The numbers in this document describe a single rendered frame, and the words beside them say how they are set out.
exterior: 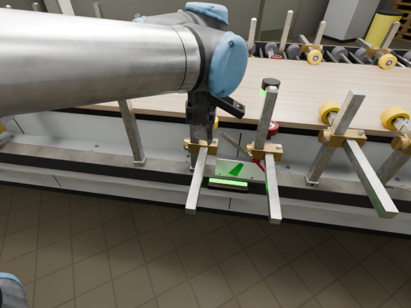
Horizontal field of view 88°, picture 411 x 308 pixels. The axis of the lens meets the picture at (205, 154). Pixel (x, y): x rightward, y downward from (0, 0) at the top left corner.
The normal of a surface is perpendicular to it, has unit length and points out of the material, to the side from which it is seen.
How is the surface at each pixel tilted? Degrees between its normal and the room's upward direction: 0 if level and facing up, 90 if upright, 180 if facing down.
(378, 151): 90
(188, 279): 0
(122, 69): 79
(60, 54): 69
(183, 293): 0
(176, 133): 90
